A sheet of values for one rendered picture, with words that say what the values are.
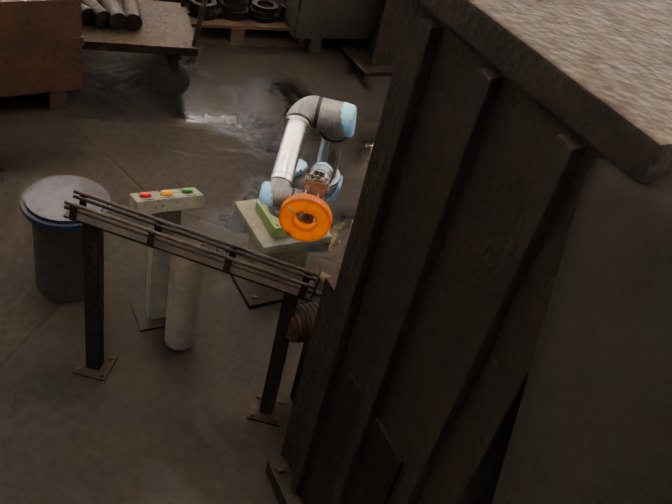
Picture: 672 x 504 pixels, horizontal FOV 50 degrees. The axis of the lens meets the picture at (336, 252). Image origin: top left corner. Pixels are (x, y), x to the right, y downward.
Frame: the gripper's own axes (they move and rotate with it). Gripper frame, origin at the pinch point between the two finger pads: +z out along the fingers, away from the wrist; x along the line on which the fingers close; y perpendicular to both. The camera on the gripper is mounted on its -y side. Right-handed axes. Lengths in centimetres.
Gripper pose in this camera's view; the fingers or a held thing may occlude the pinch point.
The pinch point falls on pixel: (306, 212)
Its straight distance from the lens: 211.3
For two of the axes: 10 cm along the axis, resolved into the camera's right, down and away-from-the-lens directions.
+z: -1.0, 3.8, -9.2
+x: 9.7, 2.5, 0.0
